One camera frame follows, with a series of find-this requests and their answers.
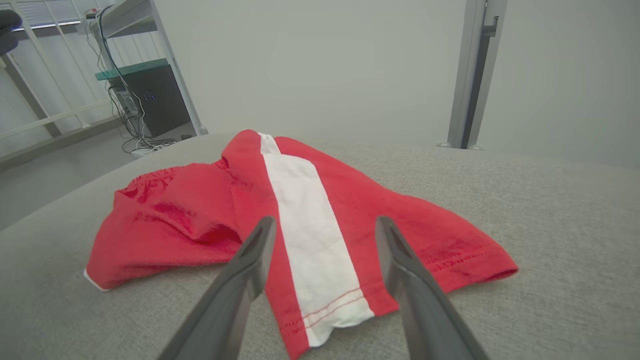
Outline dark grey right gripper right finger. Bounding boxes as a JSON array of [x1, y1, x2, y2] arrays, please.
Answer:
[[375, 215, 489, 360]]

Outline red shorts with white stripe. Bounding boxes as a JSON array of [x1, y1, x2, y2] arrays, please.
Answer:
[[83, 129, 519, 360]]

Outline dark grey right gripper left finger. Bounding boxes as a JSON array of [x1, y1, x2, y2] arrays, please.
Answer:
[[157, 216, 277, 360]]

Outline tangled computer cable bundle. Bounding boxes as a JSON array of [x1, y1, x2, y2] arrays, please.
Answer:
[[85, 5, 193, 156]]

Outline black computer tower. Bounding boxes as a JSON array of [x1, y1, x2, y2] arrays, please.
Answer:
[[109, 64, 192, 139]]

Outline grey metal partition post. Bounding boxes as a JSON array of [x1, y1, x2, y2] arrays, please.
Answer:
[[436, 0, 508, 151]]

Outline white metal railing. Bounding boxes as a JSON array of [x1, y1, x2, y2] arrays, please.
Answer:
[[0, 0, 121, 171]]

